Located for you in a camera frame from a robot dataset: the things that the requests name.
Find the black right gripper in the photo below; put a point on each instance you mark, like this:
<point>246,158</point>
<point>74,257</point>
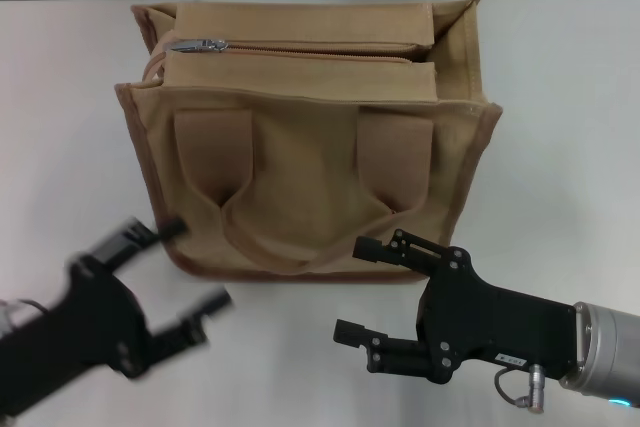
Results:
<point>480,317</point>

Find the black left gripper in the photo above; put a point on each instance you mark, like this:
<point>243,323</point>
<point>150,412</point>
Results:
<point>90,322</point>

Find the khaki canvas food bag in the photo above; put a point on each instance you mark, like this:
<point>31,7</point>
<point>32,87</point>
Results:
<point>310,182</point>

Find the silver metal zipper pull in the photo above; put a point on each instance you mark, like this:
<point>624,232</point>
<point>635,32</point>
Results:
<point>200,45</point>

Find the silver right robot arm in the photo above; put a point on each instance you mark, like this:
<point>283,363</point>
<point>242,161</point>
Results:
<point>607,347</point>

